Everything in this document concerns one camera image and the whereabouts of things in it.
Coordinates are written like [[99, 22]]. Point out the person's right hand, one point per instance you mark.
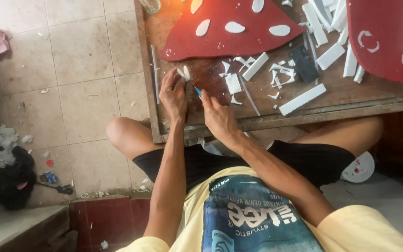
[[220, 120]]

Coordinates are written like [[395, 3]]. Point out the person's left hand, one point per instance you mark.
[[172, 98]]

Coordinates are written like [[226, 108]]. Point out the blue cutter knife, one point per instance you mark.
[[197, 91]]

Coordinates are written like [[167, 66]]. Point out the white petal foam piece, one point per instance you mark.
[[185, 73]]

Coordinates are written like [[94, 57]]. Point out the thin metal ruler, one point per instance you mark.
[[155, 73]]

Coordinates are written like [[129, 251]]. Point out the thin grey strip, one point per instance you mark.
[[249, 96]]

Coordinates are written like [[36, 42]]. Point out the square white foam piece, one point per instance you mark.
[[233, 83]]

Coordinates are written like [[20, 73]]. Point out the person's left leg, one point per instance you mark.
[[128, 134]]

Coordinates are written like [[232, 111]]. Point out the person's leg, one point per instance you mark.
[[128, 134], [345, 131]]

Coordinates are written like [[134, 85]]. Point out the heap of white foam scraps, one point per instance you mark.
[[281, 74]]

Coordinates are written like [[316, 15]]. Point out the white oval foam spot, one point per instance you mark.
[[258, 5], [280, 30], [203, 27], [196, 5], [234, 27]]

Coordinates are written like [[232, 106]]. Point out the red foam mushroom cap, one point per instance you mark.
[[229, 42]]

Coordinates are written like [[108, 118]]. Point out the long white foam strip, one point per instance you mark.
[[302, 99]]

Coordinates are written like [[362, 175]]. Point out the clear drinking glass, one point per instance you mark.
[[150, 5]]

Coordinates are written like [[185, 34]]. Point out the yellow printed shirt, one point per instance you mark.
[[250, 217]]

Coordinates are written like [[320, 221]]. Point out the black sharpening block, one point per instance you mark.
[[304, 64]]

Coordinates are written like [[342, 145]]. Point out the black shorts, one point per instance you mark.
[[313, 161]]

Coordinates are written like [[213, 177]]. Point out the person's right leg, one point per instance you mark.
[[345, 131]]

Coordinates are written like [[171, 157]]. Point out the wooden work table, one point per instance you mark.
[[345, 94]]

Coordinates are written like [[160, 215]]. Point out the small red foam piece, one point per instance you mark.
[[49, 163]]

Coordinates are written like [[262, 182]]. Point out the small blue toy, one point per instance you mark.
[[50, 177]]

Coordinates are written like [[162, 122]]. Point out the white round stained foam disc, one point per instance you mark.
[[359, 169]]

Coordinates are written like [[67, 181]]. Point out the pile of white foam offcuts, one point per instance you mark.
[[327, 17]]

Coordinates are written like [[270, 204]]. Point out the heap of white plastic scraps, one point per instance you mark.
[[5, 145]]

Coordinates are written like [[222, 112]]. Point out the red foam sheet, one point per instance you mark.
[[383, 59]]

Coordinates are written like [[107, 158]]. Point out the black bag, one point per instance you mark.
[[12, 182]]

